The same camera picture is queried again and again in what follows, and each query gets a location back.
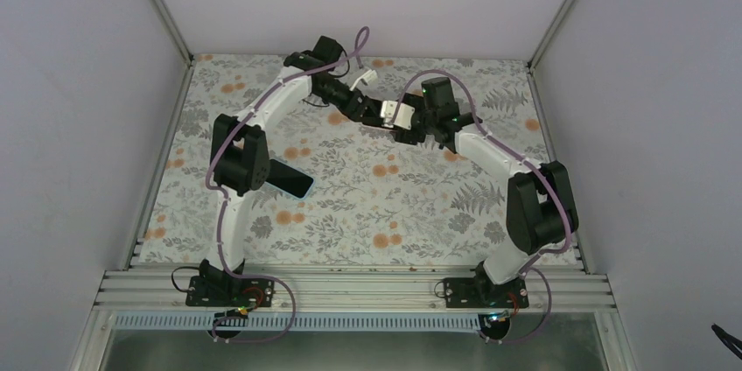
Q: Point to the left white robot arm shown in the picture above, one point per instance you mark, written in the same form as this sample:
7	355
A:
240	161

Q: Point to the phone in blue case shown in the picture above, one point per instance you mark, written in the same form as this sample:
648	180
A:
289	180

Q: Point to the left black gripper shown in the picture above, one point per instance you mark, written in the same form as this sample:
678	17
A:
356	112

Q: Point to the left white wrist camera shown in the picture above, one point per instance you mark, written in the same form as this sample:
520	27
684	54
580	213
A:
363	77

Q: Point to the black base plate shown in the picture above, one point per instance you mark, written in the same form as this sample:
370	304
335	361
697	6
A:
245	293
472	293

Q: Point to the floral patterned table mat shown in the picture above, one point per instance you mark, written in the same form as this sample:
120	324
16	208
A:
374	201

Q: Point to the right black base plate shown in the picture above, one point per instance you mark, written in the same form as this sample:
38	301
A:
472	293

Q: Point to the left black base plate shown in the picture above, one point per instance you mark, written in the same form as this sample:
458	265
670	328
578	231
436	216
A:
245	293

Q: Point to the black object at right edge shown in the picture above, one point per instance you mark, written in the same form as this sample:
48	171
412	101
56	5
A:
731	342

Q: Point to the aluminium mounting rail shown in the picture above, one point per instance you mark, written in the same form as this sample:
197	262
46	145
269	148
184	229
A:
357	289

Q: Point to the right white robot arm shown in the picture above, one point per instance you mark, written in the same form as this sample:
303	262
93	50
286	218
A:
541	215

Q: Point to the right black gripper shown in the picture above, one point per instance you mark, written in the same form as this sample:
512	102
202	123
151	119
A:
409	137

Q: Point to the white slotted cable duct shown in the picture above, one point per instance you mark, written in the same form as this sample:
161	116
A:
303	322

